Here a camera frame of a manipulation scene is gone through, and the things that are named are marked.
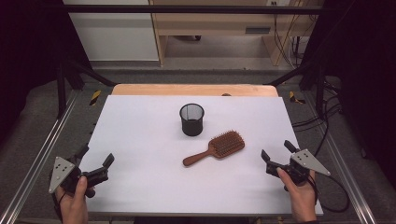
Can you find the black frame post with brace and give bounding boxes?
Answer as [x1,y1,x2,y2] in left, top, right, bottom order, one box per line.
[263,62,327,119]
[56,60,117,119]

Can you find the wooden paddle hairbrush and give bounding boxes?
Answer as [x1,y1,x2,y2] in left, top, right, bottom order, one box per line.
[182,129,246,168]

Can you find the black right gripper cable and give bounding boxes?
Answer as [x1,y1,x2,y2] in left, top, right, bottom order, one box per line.
[307,119,350,215]

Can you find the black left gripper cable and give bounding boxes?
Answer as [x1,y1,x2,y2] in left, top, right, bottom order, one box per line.
[51,190,68,222]

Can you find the black horizontal frame bar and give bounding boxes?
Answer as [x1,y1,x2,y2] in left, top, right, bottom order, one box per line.
[61,4,325,15]

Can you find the light wooden desk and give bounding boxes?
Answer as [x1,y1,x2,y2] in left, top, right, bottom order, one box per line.
[148,0,325,67]

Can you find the black mesh pen holder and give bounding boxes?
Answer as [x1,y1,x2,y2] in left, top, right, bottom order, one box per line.
[178,103,205,137]

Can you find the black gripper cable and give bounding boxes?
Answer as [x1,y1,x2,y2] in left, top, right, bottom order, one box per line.
[51,190,68,222]
[307,119,350,215]

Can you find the yellow black striped tape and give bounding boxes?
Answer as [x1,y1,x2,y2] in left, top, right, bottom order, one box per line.
[89,90,103,107]
[289,91,306,105]

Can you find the aluminium floor rail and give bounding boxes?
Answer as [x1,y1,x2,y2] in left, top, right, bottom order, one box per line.
[302,91,378,224]
[0,89,79,224]

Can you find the black curtain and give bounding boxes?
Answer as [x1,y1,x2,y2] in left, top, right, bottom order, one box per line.
[303,0,396,188]
[0,0,92,147]

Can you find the hanging cables by desk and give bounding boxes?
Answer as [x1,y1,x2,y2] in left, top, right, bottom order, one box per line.
[272,1,319,69]

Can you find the wooden table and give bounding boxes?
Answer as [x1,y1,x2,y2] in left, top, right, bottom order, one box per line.
[110,83,279,98]

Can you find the black floor cables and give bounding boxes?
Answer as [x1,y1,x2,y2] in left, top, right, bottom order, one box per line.
[291,78,344,133]

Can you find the white cabinet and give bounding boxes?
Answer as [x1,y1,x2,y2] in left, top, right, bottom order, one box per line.
[63,0,161,63]

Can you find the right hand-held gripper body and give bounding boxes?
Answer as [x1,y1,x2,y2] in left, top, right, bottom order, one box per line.
[265,147,332,188]

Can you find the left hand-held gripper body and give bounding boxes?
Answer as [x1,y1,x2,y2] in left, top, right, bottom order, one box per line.
[49,156,110,199]

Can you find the person's right hand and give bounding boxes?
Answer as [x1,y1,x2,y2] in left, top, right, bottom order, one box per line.
[276,167,319,223]

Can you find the white table board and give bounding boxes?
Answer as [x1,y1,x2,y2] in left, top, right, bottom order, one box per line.
[78,94,325,217]

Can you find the person's left hand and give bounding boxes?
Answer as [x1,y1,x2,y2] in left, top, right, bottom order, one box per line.
[55,175,95,224]

